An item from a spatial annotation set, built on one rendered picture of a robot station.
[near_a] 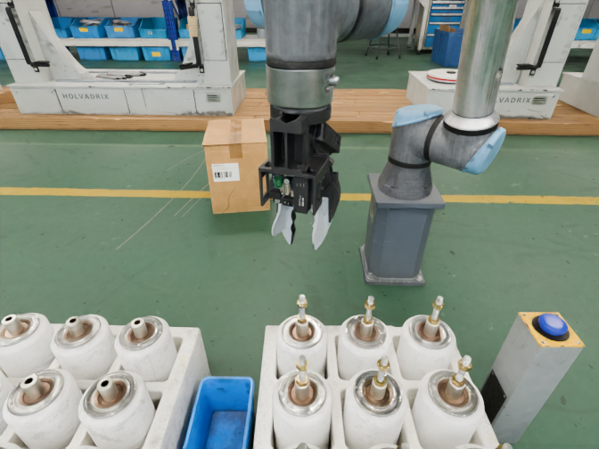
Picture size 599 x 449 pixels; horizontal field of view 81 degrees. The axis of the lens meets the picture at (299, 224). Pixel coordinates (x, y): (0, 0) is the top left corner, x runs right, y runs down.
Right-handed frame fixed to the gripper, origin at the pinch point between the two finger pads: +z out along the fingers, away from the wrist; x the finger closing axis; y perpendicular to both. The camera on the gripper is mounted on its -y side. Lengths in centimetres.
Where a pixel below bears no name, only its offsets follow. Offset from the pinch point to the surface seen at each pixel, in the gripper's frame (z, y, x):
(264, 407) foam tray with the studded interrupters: 28.8, 12.0, -3.1
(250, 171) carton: 28, -72, -46
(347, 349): 22.9, 0.4, 8.4
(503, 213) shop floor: 46, -104, 54
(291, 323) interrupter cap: 21.3, -0.7, -2.7
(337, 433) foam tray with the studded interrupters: 28.8, 12.1, 9.8
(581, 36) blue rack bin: 15, -529, 185
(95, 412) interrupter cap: 21.5, 24.3, -24.6
